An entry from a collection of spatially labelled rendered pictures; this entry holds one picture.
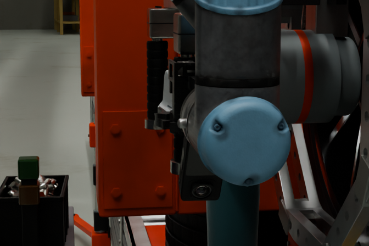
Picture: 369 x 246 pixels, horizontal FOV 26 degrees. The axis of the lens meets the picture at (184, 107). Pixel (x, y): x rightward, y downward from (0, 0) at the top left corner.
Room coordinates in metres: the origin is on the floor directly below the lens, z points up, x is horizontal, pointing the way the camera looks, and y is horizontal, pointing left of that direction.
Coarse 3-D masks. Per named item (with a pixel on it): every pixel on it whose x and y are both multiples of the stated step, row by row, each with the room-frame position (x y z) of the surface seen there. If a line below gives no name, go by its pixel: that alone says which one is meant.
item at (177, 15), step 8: (176, 16) 0.99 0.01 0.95; (176, 24) 0.99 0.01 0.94; (184, 24) 0.97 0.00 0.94; (176, 32) 0.99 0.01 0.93; (184, 32) 0.97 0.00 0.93; (192, 32) 0.97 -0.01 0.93; (176, 40) 0.99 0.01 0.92; (184, 40) 0.97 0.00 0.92; (192, 40) 0.97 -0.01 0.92; (176, 48) 0.99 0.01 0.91; (184, 48) 0.97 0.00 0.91; (192, 48) 0.97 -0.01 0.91
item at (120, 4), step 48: (96, 0) 1.58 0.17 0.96; (144, 0) 1.59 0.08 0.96; (96, 48) 1.58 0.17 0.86; (144, 48) 1.59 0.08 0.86; (96, 96) 1.62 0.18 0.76; (144, 96) 1.59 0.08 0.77; (96, 144) 1.67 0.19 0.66; (144, 144) 1.58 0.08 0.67; (96, 192) 1.72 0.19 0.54; (144, 192) 1.58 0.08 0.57
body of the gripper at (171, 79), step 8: (176, 64) 0.85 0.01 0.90; (184, 64) 0.86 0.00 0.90; (192, 64) 0.85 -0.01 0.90; (176, 72) 0.85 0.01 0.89; (184, 72) 0.86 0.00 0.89; (192, 72) 0.86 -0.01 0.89; (176, 80) 0.85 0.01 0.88; (184, 80) 0.86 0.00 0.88; (192, 80) 0.84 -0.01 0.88; (176, 88) 0.85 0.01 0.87; (184, 88) 0.86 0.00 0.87; (192, 88) 0.84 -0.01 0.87; (176, 96) 0.85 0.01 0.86; (184, 96) 0.86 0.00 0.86; (176, 104) 0.85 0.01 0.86; (176, 112) 0.85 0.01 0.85; (176, 120) 0.87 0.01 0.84; (176, 128) 0.86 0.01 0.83
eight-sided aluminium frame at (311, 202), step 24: (360, 0) 0.97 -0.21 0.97; (288, 24) 1.45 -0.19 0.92; (360, 144) 0.96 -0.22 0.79; (360, 168) 0.95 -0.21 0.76; (288, 192) 1.31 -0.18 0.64; (312, 192) 1.32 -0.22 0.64; (360, 192) 0.95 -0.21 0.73; (288, 216) 1.27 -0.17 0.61; (312, 216) 1.27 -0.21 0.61; (360, 216) 0.97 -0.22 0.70; (312, 240) 1.14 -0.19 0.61; (336, 240) 1.04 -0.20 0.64; (360, 240) 1.07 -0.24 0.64
